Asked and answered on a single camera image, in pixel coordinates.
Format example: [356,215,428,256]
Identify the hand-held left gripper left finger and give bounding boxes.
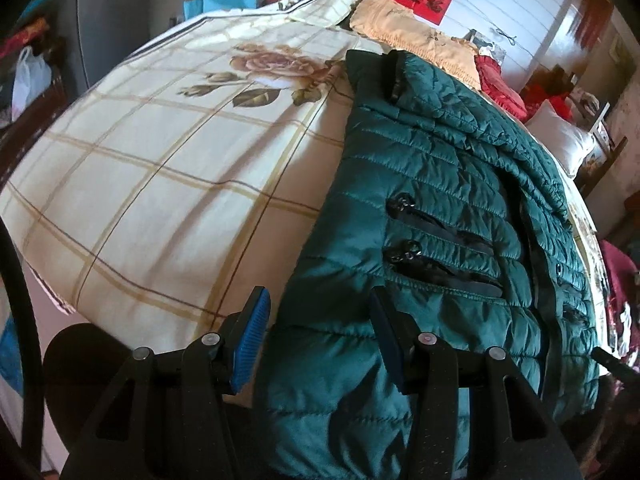
[60,286,271,480]

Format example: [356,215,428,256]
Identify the white plastic bag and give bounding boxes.
[11,46,53,123]

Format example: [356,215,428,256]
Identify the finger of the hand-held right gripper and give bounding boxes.
[592,349,638,386]

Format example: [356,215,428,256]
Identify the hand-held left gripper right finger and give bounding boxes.
[370,290,583,480]

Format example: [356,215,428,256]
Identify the wooden chair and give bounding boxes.
[570,72,628,196]

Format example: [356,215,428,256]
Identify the pile of colourful clothes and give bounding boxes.
[0,0,56,61]

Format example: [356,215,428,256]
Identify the red ruffled pillow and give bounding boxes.
[472,54,528,121]

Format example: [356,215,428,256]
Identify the red clothes on chair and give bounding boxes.
[520,67,576,121]

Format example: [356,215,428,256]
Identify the red hanging decoration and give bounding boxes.
[575,2,613,51]

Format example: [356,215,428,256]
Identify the white pillow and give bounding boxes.
[525,100,596,178]

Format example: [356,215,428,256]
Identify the small photo print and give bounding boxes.
[470,30,508,63]

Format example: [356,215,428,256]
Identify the dark wooden cabinet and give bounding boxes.
[0,75,71,181]

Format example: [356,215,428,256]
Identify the yellow ruffled pillow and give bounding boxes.
[348,0,481,91]

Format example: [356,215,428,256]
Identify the cream checked floral blanket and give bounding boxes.
[0,0,616,408]

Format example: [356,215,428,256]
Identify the blue paper bag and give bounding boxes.
[182,0,258,21]

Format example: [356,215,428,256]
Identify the black cable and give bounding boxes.
[0,222,46,480]

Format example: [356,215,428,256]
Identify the grey refrigerator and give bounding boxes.
[75,0,201,91]

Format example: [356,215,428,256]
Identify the green quilted puffer jacket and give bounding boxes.
[252,49,601,480]

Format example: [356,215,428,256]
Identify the dark red cloth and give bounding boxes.
[597,237,640,361]

